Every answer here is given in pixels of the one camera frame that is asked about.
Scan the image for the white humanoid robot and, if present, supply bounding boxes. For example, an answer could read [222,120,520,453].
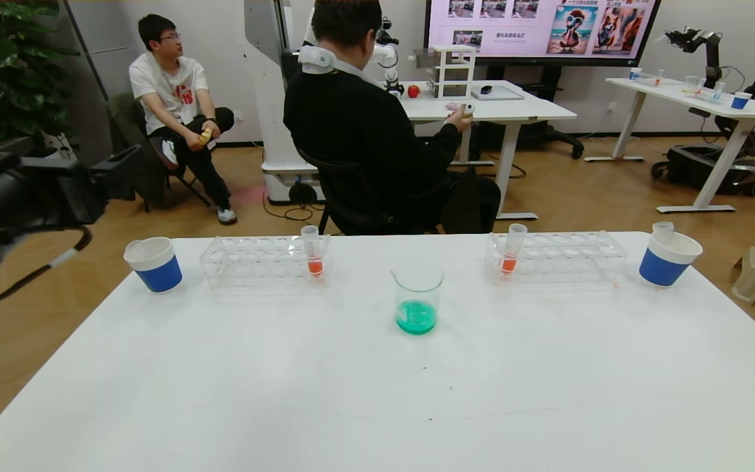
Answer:
[244,0,404,205]

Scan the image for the large wall display screen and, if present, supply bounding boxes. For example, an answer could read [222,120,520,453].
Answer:
[425,0,661,61]

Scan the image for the grey flat tray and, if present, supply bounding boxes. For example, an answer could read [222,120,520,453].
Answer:
[471,85,525,101]

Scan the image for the black floor cable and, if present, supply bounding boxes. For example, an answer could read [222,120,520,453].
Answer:
[263,190,326,222]

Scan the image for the blue and white paper cup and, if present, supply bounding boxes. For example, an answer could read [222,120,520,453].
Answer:
[123,237,183,294]
[638,231,704,288]

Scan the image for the chair with dark jacket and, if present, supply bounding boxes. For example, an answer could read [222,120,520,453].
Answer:
[106,92,212,213]

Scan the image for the person in white t-shirt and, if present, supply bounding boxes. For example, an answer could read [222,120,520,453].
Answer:
[128,14,239,226]

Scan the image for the black office chair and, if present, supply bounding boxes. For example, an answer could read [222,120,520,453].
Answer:
[296,151,463,235]

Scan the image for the white neck-worn headset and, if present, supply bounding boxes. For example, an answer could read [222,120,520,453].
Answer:
[298,45,368,78]

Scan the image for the black display stand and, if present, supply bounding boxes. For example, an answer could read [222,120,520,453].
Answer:
[469,60,585,161]

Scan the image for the small background tube rack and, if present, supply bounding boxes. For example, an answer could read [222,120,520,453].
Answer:
[628,66,667,85]
[684,73,726,102]

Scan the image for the orange-pigment clear test tube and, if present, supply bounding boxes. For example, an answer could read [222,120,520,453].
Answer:
[301,225,324,277]
[499,223,528,275]

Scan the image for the large green potted plant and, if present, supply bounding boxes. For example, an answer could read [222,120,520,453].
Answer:
[0,0,82,166]

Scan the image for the clear acrylic test tube rack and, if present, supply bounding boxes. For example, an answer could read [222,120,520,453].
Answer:
[199,235,332,289]
[484,230,627,286]

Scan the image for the white standing desk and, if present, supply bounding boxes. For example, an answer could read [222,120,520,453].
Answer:
[584,75,755,214]
[387,80,577,220]

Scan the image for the white small drawer unit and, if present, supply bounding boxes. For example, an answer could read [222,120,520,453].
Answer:
[415,43,476,99]

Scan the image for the grey tall cabinet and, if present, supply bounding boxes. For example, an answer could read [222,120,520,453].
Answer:
[63,0,139,172]

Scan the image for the person in black sweater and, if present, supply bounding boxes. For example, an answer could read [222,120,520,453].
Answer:
[282,0,503,235]

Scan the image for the clear glass beaker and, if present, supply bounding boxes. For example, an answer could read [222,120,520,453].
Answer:
[391,260,445,336]

